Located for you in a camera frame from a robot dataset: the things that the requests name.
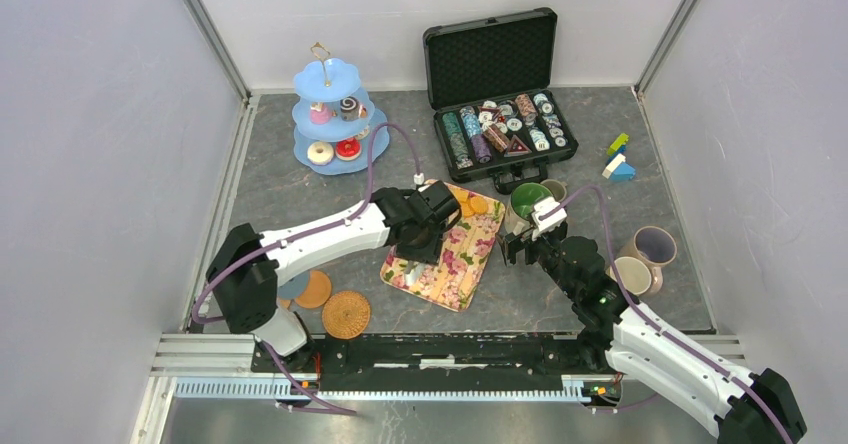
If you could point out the yellow mug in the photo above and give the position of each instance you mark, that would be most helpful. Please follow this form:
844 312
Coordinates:
635 274

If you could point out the green-inside floral mug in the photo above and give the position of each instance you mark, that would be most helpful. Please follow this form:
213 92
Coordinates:
520 206

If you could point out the small beige cup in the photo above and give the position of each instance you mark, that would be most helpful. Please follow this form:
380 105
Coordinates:
557 188

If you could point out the silver serving tongs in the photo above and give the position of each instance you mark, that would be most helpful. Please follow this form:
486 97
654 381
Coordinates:
413 272

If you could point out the beige mug purple inside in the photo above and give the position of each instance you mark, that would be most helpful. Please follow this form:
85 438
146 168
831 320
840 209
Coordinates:
655 248

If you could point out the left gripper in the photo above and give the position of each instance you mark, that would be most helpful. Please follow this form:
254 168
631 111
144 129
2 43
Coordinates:
430 254

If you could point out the chocolate swirl cake roll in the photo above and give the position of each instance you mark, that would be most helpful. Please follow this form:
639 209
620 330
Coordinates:
352 109

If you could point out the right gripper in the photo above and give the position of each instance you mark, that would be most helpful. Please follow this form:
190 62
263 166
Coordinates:
527 239

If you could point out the round orange biscuit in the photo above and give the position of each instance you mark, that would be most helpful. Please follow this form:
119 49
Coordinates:
466 210
478 204

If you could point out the blue three-tier cake stand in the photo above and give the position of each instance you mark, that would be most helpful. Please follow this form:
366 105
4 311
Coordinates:
329 79

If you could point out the floral rectangular tray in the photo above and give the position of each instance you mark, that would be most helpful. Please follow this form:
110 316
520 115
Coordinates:
452 283

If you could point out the white glazed donut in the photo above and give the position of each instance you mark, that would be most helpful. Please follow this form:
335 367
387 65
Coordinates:
320 153

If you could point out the cork coaster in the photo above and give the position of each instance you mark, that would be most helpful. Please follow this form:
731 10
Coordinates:
317 292

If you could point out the blue smiley coaster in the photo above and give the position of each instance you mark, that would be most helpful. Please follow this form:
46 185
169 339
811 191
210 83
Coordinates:
294 287

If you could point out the black poker chip case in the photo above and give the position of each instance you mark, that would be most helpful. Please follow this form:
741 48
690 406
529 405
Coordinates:
488 84

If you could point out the square yellow biscuit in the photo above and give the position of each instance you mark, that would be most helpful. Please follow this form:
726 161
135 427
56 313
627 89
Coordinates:
461 195

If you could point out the round orange biscuit lower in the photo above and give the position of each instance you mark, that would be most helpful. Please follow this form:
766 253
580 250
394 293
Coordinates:
466 210

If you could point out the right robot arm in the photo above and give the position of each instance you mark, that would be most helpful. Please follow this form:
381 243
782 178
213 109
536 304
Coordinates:
621 333

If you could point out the colourful toy block stack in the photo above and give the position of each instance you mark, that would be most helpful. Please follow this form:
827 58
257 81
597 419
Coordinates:
617 169

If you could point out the pink cupcake with topping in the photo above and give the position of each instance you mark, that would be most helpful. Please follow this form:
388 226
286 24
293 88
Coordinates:
320 113

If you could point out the woven rattan coaster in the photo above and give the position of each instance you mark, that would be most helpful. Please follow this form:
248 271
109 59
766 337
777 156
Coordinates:
346 315

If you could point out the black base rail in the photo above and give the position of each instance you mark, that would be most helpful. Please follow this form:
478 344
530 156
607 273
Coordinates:
545 352

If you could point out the red glazed donut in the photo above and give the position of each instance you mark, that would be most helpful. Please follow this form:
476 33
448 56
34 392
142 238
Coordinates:
348 149

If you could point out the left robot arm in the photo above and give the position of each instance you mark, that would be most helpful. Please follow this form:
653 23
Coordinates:
250 266

